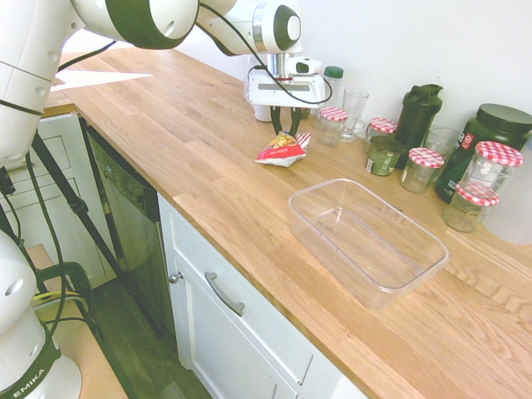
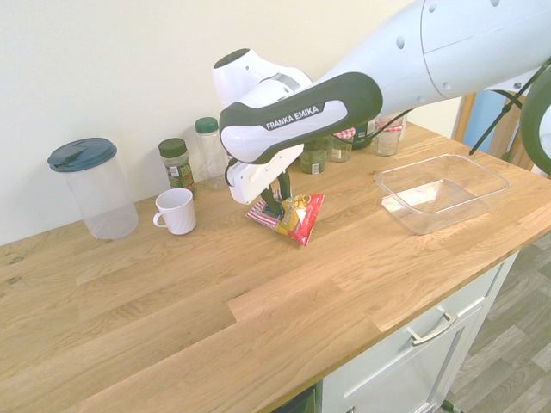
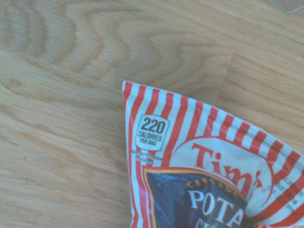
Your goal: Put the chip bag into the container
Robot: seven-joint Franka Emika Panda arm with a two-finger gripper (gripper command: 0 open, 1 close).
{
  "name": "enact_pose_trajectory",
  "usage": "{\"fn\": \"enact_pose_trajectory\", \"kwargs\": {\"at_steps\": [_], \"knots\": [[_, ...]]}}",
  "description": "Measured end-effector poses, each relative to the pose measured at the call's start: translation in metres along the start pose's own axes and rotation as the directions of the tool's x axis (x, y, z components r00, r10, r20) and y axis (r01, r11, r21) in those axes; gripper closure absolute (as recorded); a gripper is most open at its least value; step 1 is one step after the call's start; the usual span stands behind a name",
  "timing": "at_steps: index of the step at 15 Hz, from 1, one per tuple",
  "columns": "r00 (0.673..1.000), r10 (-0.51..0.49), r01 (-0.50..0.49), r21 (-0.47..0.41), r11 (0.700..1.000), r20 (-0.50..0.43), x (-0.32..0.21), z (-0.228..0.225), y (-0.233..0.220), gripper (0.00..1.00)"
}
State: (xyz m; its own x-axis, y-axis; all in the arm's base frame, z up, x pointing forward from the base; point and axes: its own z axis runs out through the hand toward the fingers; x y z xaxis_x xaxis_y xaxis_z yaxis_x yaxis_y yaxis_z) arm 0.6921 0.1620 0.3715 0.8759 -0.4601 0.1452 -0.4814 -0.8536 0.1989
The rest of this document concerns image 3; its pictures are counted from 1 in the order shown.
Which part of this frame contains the clear plastic rectangular container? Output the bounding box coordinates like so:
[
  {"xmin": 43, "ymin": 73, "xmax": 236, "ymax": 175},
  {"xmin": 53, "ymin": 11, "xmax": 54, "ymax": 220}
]
[{"xmin": 265, "ymin": 0, "xmax": 304, "ymax": 16}]

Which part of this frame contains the red striped potato chip bag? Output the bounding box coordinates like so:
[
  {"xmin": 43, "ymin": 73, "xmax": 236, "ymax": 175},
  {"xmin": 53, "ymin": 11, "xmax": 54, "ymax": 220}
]
[{"xmin": 122, "ymin": 80, "xmax": 304, "ymax": 228}]

